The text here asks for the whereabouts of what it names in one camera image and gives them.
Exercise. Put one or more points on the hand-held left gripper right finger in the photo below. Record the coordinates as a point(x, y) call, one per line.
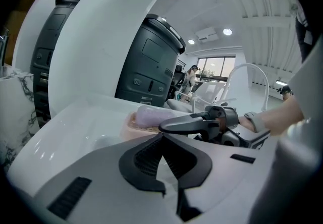
point(227, 180)

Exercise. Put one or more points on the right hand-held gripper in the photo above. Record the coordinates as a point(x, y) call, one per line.
point(228, 117)

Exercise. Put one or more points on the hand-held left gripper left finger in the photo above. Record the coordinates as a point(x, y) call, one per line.
point(106, 192)

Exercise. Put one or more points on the pink soap dish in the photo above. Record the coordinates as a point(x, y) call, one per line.
point(128, 127)

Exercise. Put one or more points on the white ceramic sink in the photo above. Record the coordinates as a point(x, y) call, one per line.
point(75, 129)

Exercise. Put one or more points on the person's right forearm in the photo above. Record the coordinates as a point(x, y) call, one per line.
point(280, 114)

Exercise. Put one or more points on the lilac soap bar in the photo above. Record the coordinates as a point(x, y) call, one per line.
point(151, 115)

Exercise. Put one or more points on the grey chair seat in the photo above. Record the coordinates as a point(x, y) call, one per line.
point(179, 107)

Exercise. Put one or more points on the black office chair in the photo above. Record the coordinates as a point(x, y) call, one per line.
point(178, 79)

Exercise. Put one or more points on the grey wrist watch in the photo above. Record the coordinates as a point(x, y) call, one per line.
point(256, 120)

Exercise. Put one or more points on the dark grey mobile machine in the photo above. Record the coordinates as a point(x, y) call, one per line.
point(149, 66)
point(50, 49)

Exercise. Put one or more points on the large window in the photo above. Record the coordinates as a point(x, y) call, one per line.
point(214, 66)

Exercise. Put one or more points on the round ceiling light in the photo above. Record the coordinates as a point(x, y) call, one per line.
point(227, 31)
point(191, 41)

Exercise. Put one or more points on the white ceiling air conditioner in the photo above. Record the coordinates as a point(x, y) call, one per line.
point(207, 35)

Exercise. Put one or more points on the white marble counter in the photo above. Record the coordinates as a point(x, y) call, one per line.
point(15, 107)

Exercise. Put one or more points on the chrome faucet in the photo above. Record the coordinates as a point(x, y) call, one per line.
point(5, 46)

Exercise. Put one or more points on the white curved metal frame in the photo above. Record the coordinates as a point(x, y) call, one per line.
point(262, 76)

